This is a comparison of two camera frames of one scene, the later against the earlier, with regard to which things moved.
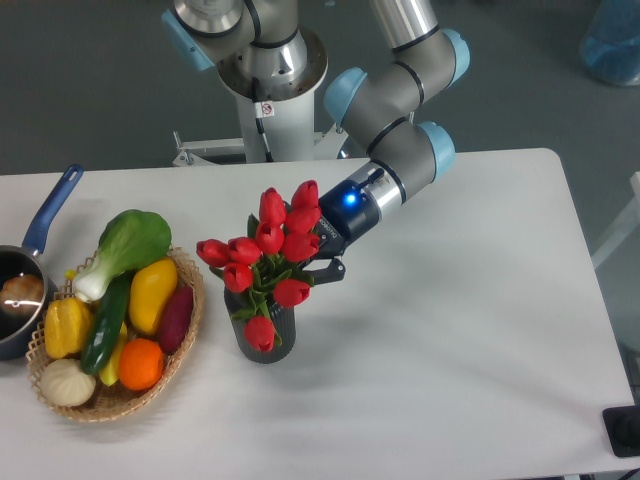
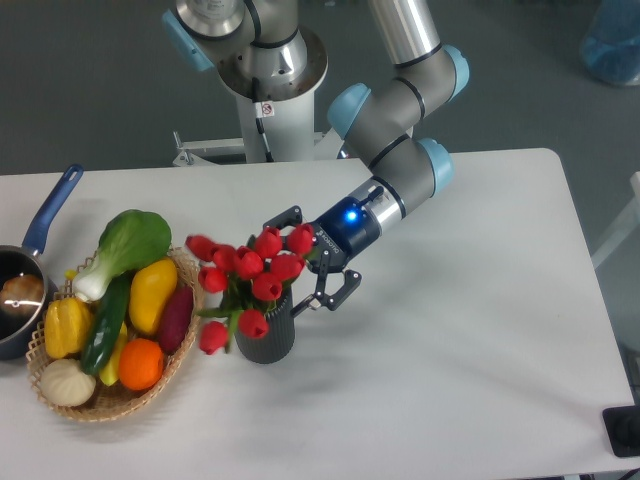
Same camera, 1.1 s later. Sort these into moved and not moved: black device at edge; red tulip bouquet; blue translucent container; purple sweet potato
Moved: red tulip bouquet
Not moved: blue translucent container; black device at edge; purple sweet potato
